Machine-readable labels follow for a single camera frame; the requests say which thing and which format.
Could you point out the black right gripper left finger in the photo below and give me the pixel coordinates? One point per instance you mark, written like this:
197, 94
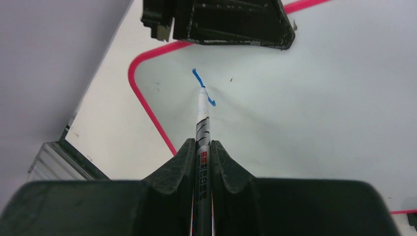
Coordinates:
158, 205

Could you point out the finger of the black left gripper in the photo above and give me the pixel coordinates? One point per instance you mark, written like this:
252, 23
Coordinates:
220, 22

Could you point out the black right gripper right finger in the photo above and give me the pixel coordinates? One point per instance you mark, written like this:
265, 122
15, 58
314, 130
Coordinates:
245, 205

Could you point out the white whiteboard marker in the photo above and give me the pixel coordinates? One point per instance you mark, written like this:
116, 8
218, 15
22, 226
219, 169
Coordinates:
202, 202

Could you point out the red-framed whiteboard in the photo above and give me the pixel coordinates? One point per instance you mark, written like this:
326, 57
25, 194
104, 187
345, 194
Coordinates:
341, 103

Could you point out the aluminium frame rail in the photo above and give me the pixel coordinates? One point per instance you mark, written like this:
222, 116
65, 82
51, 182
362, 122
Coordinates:
52, 162

